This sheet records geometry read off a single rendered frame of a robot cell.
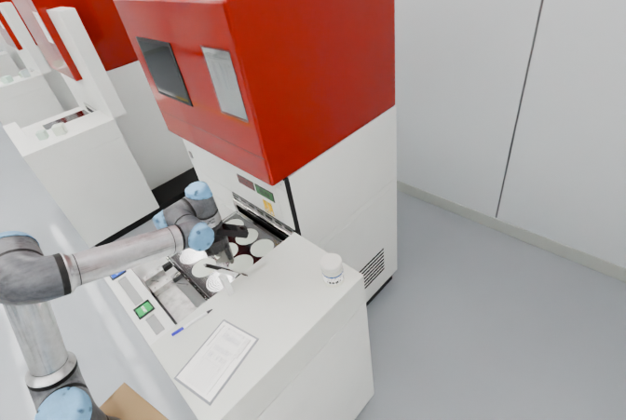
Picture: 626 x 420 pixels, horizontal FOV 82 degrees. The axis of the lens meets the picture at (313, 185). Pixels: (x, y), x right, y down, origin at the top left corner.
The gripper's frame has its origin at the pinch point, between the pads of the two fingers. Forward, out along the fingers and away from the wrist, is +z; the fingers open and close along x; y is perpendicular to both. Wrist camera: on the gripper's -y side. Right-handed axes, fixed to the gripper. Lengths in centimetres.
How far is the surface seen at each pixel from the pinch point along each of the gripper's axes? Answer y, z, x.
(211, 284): 10.6, 8.2, 0.3
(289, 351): -9.7, 2.1, 41.5
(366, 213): -65, 23, -23
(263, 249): -11.7, 8.1, -8.6
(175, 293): 24.9, 10.1, -3.4
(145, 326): 32.2, 2.1, 13.8
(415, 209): -135, 98, -88
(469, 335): -104, 98, 16
